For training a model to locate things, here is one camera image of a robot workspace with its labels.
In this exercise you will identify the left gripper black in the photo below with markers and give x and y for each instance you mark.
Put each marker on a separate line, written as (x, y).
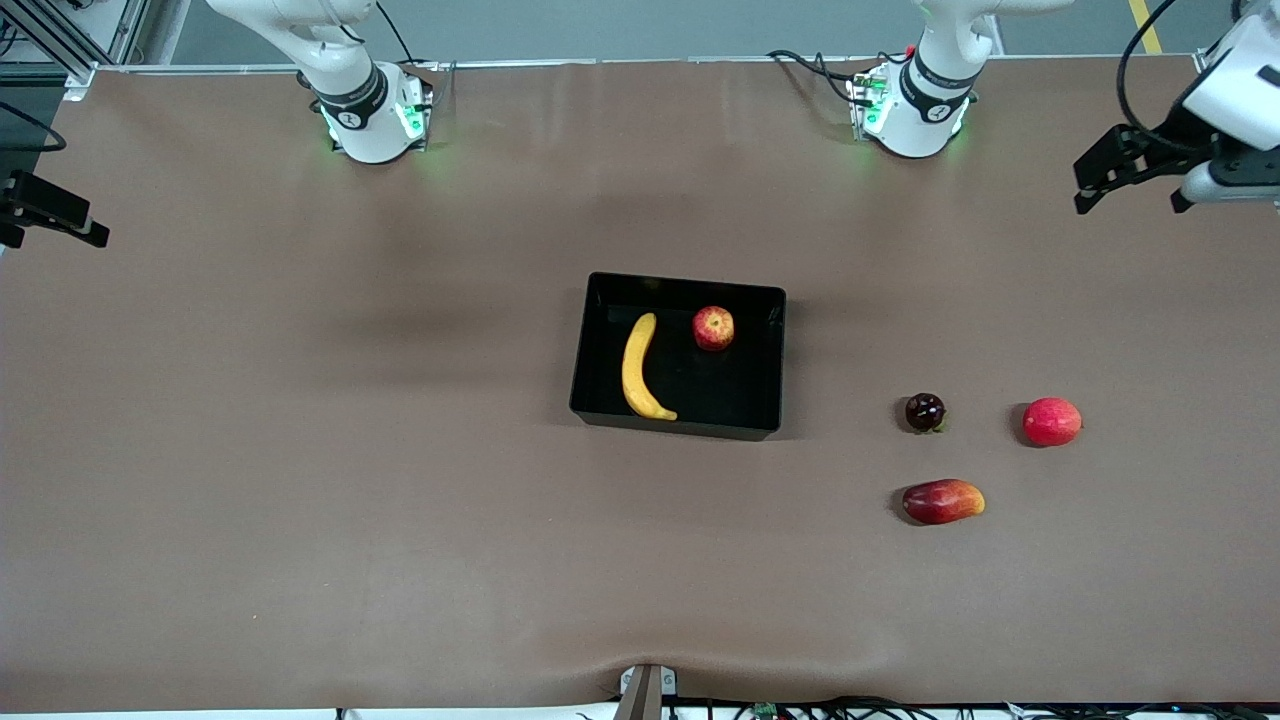
(1172, 136)

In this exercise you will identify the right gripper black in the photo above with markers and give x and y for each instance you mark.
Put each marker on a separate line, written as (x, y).
(30, 198)

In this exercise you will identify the small red yellow apple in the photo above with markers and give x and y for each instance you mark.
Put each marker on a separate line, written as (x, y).
(713, 328)

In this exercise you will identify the black plastic box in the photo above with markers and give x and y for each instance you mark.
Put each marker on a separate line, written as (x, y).
(740, 400)

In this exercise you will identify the yellow banana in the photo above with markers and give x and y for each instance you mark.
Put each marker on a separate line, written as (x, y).
(634, 370)

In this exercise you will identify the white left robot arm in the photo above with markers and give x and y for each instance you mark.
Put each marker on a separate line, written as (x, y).
(925, 100)

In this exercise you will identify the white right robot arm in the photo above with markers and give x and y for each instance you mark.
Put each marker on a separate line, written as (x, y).
(352, 95)

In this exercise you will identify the round red peach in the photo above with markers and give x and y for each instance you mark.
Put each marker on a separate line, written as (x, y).
(1052, 421)

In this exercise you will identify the dark purple mangosteen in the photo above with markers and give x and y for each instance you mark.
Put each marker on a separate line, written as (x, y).
(924, 412)

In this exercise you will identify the red yellow mango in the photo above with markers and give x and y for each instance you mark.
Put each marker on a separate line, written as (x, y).
(942, 501)

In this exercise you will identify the grey table clamp bracket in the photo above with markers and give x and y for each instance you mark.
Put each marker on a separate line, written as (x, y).
(645, 690)

